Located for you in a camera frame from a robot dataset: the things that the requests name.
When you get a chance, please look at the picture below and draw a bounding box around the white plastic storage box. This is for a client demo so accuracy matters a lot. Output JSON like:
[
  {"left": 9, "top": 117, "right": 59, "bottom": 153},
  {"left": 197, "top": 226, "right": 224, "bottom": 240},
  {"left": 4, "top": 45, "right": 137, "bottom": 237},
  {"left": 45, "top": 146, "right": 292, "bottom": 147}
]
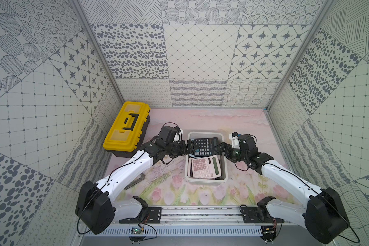
[{"left": 185, "top": 131, "right": 228, "bottom": 185}]

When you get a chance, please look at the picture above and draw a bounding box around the aluminium rail frame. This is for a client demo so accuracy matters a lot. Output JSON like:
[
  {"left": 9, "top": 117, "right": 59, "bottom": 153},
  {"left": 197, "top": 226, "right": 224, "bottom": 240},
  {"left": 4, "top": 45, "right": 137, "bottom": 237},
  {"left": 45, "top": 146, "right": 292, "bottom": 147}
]
[{"left": 76, "top": 206, "right": 296, "bottom": 242}]

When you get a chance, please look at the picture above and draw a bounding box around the small black calculator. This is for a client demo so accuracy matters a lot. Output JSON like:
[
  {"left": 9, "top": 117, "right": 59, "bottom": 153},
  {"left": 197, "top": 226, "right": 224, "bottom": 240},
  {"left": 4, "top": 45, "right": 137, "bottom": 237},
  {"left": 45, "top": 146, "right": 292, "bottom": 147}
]
[{"left": 192, "top": 137, "right": 219, "bottom": 158}]

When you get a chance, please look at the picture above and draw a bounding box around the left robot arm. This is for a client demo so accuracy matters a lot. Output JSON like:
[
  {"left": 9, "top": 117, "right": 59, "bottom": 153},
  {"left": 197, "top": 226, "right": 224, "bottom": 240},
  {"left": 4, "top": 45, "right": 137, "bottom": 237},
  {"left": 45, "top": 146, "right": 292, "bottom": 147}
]
[{"left": 75, "top": 126, "right": 195, "bottom": 235}]

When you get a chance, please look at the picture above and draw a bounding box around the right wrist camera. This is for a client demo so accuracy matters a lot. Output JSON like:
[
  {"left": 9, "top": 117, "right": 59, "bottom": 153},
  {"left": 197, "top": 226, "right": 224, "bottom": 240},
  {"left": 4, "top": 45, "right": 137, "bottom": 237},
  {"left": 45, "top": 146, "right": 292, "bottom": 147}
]
[{"left": 229, "top": 132, "right": 240, "bottom": 149}]

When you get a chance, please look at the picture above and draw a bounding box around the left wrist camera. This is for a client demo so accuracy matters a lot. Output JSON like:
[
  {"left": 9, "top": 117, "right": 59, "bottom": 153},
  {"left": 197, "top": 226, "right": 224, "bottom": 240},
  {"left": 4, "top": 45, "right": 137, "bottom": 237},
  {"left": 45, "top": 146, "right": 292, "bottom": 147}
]
[{"left": 173, "top": 130, "right": 183, "bottom": 142}]

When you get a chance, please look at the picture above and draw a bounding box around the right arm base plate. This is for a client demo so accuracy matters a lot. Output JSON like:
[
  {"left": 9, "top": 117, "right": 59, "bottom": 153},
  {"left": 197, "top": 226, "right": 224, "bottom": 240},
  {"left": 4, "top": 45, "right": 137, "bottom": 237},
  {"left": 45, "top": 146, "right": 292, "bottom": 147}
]
[{"left": 239, "top": 205, "right": 285, "bottom": 224}]

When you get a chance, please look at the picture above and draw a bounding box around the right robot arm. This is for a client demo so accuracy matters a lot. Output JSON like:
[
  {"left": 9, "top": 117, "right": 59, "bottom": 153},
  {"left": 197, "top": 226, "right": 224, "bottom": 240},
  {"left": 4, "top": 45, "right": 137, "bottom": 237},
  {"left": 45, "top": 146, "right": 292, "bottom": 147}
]
[{"left": 212, "top": 132, "right": 351, "bottom": 244}]

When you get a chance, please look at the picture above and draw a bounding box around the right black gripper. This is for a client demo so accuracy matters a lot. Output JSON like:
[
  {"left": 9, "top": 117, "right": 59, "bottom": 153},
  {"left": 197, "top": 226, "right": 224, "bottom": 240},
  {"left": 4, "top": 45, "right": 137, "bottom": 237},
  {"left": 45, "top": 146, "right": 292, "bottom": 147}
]
[{"left": 212, "top": 142, "right": 248, "bottom": 163}]

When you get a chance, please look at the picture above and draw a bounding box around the yellow black toolbox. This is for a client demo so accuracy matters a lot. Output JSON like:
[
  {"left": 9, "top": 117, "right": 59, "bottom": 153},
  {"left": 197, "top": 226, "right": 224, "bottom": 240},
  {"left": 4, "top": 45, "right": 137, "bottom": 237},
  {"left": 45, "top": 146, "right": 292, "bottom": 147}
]
[{"left": 103, "top": 101, "right": 150, "bottom": 158}]

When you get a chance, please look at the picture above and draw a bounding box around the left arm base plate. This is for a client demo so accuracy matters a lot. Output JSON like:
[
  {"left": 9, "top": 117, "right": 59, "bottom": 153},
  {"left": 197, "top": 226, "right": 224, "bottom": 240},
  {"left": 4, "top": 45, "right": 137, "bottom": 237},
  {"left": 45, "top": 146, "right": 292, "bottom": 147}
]
[{"left": 119, "top": 207, "right": 162, "bottom": 224}]

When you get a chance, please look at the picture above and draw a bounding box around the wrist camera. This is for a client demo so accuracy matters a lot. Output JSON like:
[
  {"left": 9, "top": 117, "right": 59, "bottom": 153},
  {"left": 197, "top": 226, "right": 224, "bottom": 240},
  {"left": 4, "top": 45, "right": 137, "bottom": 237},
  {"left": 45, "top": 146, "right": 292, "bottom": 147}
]
[
  {"left": 173, "top": 130, "right": 183, "bottom": 142},
  {"left": 229, "top": 132, "right": 240, "bottom": 149}
]

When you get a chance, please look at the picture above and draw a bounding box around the pink calculator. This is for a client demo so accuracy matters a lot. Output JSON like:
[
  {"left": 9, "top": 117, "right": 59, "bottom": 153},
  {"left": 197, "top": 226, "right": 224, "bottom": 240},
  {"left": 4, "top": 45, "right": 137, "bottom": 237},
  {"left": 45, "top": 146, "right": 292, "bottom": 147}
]
[{"left": 190, "top": 155, "right": 222, "bottom": 179}]

